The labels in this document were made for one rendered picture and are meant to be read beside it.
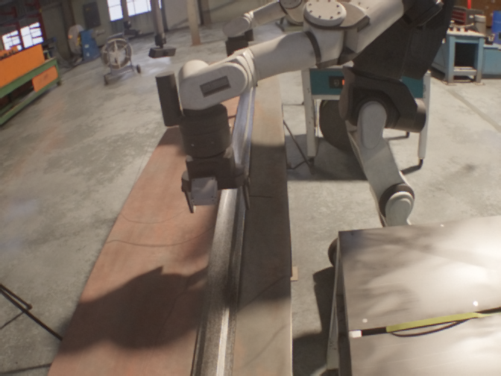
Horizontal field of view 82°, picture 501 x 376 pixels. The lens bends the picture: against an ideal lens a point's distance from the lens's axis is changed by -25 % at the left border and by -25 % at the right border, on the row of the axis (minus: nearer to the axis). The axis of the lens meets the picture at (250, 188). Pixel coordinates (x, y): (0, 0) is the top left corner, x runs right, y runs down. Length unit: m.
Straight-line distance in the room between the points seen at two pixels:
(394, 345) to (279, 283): 0.27
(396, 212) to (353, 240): 0.38
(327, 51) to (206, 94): 0.22
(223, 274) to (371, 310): 0.31
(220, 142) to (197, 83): 0.12
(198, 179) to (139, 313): 0.29
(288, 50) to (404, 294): 0.53
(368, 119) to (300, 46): 0.48
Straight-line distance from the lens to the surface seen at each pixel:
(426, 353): 0.71
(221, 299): 0.67
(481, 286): 0.86
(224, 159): 0.66
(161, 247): 0.85
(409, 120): 1.14
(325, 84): 2.41
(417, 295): 0.79
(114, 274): 0.83
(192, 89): 0.58
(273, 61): 0.62
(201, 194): 0.65
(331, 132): 2.71
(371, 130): 1.07
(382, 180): 1.22
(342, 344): 0.92
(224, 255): 0.75
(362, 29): 0.68
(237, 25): 1.35
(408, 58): 1.03
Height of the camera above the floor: 1.33
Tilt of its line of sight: 32 degrees down
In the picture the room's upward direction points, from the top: 8 degrees counter-clockwise
